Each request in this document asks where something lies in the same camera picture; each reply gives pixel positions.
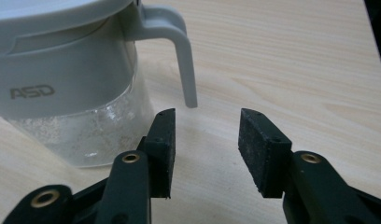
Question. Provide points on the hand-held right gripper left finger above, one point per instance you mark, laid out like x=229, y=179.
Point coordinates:
x=162, y=149

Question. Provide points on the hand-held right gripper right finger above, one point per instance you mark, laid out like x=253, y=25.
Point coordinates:
x=263, y=155

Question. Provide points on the clear plastic cup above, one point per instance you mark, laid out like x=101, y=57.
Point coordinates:
x=54, y=62

